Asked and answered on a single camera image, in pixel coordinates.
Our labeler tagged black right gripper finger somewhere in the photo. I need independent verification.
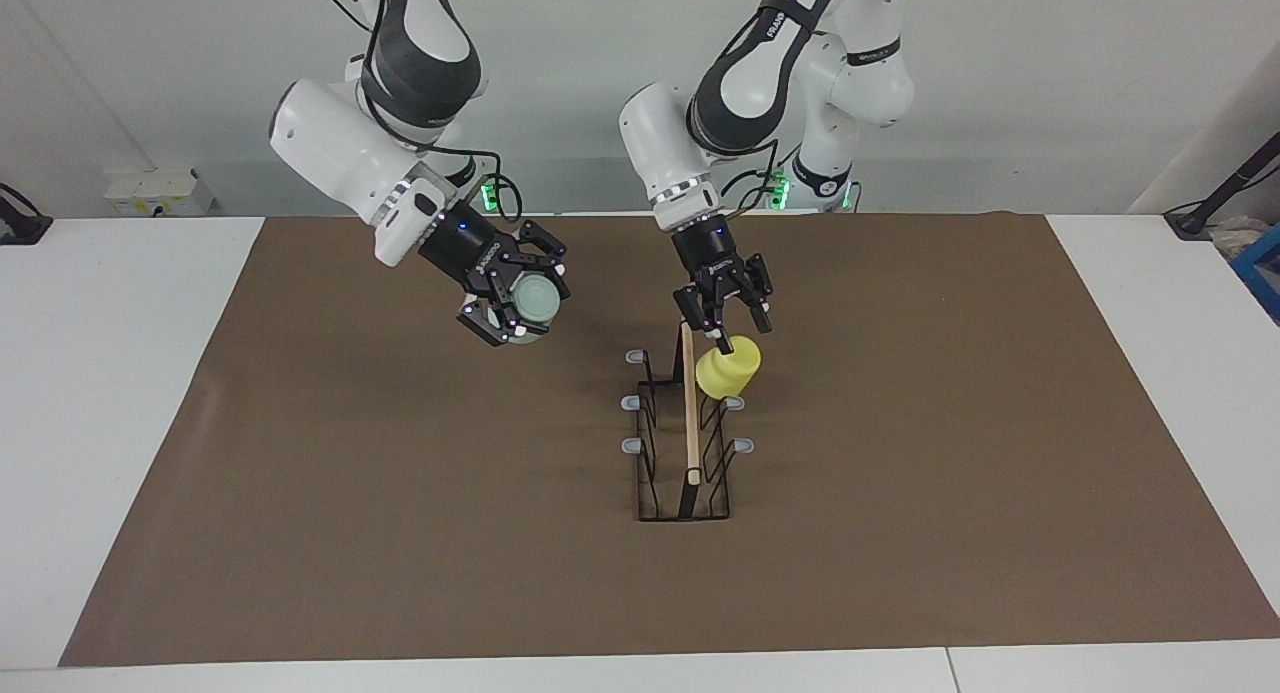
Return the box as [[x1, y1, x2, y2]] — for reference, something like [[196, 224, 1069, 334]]
[[457, 295, 526, 348], [515, 218, 571, 294]]

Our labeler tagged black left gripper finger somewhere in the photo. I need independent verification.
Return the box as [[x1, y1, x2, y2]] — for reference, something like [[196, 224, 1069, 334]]
[[735, 255, 774, 334], [674, 285, 736, 356]]

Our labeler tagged pale green plastic cup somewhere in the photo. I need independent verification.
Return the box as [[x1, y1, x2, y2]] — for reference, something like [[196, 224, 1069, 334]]
[[505, 276, 563, 346]]

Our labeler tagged yellow plastic cup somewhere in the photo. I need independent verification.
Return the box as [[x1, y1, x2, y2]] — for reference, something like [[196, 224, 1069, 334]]
[[695, 335, 762, 398]]

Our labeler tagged brown table mat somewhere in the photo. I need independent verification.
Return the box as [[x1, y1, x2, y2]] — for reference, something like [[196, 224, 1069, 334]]
[[58, 213, 1280, 668]]

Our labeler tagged black stand pole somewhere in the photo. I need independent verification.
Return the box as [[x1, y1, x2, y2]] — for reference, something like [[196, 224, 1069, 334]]
[[1165, 131, 1280, 240]]

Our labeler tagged crumpled white plastic bag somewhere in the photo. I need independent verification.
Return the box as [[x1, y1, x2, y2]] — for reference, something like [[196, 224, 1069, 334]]
[[1208, 216, 1266, 259]]

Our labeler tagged blue box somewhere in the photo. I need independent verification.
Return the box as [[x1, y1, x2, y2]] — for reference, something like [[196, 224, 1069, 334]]
[[1232, 223, 1280, 324]]

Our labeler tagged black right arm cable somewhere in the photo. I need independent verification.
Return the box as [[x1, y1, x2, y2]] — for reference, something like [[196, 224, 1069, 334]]
[[310, 0, 523, 224]]

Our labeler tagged black base cable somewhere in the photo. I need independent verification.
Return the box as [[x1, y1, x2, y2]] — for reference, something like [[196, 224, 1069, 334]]
[[720, 138, 803, 214]]

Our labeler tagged black wire cup rack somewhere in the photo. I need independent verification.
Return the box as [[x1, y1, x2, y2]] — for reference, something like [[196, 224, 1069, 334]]
[[624, 318, 756, 523]]

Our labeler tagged white wall socket box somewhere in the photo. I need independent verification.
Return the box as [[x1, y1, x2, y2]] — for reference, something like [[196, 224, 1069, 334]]
[[105, 168, 216, 217]]

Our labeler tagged black clamp mount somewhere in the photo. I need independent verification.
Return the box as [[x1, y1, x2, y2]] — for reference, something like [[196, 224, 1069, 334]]
[[0, 183, 53, 246]]

